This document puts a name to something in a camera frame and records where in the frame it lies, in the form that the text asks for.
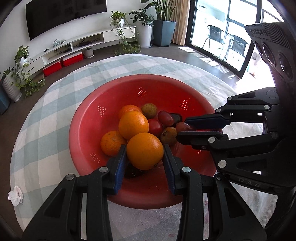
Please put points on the plant ribbed white pot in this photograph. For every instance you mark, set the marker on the plant ribbed white pot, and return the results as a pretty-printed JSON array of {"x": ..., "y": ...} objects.
[{"x": 9, "y": 85}]

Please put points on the dark plum in bowl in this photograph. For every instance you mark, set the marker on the dark plum in bowl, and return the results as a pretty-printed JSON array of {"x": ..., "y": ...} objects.
[{"x": 177, "y": 118}]

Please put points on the ivy plant on console left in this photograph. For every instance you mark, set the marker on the ivy plant on console left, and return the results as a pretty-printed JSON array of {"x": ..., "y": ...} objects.
[{"x": 22, "y": 77}]

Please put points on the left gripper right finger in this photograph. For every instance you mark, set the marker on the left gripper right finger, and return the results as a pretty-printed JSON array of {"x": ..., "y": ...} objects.
[{"x": 173, "y": 166}]

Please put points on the brown kiwi fruit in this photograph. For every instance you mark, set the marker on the brown kiwi fruit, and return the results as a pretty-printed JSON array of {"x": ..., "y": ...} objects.
[{"x": 168, "y": 136}]

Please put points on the tall plant blue pot right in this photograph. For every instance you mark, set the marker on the tall plant blue pot right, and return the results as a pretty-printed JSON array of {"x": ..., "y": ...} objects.
[{"x": 164, "y": 27}]

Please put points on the beige curtain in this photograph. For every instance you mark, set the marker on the beige curtain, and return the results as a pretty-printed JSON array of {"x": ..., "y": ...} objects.
[{"x": 180, "y": 16}]

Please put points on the round red tomato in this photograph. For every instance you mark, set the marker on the round red tomato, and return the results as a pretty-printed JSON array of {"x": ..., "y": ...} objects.
[{"x": 155, "y": 127}]

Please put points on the tangerine in bowl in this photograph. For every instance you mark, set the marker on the tangerine in bowl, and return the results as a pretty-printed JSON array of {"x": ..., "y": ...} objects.
[{"x": 127, "y": 108}]

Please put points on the red cherry tomato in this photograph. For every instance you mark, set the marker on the red cherry tomato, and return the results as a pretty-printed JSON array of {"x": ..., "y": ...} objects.
[
  {"x": 183, "y": 127},
  {"x": 165, "y": 118}
]

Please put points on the left red storage box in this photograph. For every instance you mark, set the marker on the left red storage box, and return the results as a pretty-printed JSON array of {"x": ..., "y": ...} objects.
[{"x": 52, "y": 68}]

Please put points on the bushy plant white pot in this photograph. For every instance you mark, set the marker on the bushy plant white pot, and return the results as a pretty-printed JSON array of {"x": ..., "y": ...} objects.
[{"x": 144, "y": 24}]

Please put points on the red plastic colander bowl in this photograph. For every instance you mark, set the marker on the red plastic colander bowl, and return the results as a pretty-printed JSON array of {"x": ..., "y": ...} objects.
[{"x": 98, "y": 114}]

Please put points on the dark purple plum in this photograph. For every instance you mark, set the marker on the dark purple plum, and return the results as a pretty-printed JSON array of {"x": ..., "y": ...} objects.
[{"x": 132, "y": 172}]

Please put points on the trailing plant on console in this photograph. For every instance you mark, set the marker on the trailing plant on console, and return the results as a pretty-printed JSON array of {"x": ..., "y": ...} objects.
[{"x": 127, "y": 43}]

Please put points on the large orange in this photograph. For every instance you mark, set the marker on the large orange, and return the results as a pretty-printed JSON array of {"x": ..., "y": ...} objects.
[
  {"x": 144, "y": 151},
  {"x": 132, "y": 123}
]

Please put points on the greenish brown fruit in bowl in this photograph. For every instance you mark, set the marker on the greenish brown fruit in bowl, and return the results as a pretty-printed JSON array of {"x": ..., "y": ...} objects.
[{"x": 149, "y": 110}]

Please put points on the crumpled white tissue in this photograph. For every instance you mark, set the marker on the crumpled white tissue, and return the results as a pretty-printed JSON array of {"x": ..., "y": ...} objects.
[{"x": 15, "y": 196}]

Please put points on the checked green white tablecloth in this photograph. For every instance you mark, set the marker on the checked green white tablecloth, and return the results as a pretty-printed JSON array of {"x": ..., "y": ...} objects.
[{"x": 41, "y": 157}]

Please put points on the red storage box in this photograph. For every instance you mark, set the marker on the red storage box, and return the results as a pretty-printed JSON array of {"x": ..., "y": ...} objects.
[
  {"x": 52, "y": 68},
  {"x": 72, "y": 59}
]

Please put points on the small orange tangerine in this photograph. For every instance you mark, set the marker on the small orange tangerine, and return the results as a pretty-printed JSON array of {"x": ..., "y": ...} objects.
[{"x": 111, "y": 143}]

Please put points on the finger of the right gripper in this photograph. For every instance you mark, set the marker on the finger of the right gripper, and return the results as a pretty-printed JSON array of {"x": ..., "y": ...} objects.
[
  {"x": 200, "y": 140},
  {"x": 208, "y": 121}
]

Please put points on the right red storage box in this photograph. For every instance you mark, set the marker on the right red storage box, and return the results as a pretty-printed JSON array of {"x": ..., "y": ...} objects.
[{"x": 72, "y": 59}]

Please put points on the balcony chair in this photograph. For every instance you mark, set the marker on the balcony chair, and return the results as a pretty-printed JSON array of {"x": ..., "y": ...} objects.
[
  {"x": 236, "y": 44},
  {"x": 218, "y": 35}
]

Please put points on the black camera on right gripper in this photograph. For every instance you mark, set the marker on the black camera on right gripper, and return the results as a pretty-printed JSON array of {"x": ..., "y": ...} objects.
[{"x": 276, "y": 46}]

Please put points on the black wall television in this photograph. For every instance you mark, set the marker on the black wall television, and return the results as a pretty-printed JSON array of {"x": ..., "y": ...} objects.
[{"x": 43, "y": 15}]

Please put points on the white tv console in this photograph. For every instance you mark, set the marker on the white tv console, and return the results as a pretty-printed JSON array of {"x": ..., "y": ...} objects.
[{"x": 96, "y": 39}]

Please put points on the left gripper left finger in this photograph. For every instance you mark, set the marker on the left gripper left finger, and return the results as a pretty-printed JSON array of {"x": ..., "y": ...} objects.
[{"x": 116, "y": 170}]

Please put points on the small grey pot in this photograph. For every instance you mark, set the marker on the small grey pot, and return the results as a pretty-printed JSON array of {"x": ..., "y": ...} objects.
[{"x": 88, "y": 53}]

